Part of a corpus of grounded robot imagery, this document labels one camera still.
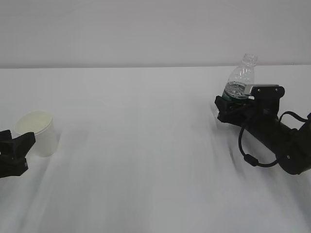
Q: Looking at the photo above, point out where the white paper cup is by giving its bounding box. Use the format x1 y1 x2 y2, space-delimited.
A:
15 111 58 157

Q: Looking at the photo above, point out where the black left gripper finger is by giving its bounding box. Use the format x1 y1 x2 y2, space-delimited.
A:
0 130 12 155
0 132 35 178

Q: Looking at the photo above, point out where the clear water bottle green label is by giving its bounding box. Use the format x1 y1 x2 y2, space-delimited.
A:
221 53 258 101

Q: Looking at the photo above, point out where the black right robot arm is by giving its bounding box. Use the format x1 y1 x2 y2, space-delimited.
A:
215 96 311 175

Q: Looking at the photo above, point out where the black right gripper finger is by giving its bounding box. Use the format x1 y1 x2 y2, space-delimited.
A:
230 97 254 109
215 96 246 126

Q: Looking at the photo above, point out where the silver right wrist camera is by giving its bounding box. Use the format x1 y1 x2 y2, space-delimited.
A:
244 84 285 118

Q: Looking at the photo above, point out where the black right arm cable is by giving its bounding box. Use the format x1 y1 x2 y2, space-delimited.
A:
238 111 307 168

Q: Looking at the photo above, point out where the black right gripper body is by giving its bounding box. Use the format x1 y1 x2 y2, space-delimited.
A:
239 108 284 146

